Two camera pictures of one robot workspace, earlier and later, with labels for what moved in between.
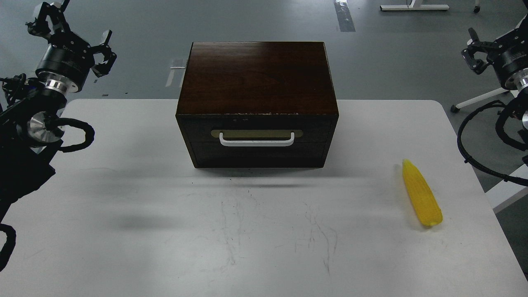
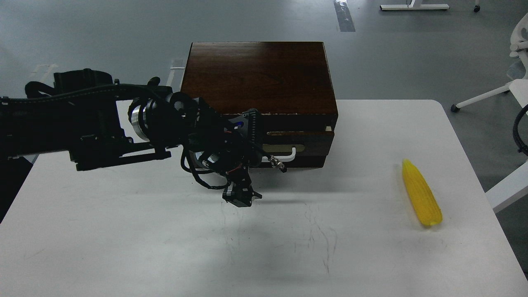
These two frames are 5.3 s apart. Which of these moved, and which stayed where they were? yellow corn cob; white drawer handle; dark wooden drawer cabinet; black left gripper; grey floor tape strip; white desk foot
Moved: black left gripper; white drawer handle
Stayed: white desk foot; dark wooden drawer cabinet; yellow corn cob; grey floor tape strip
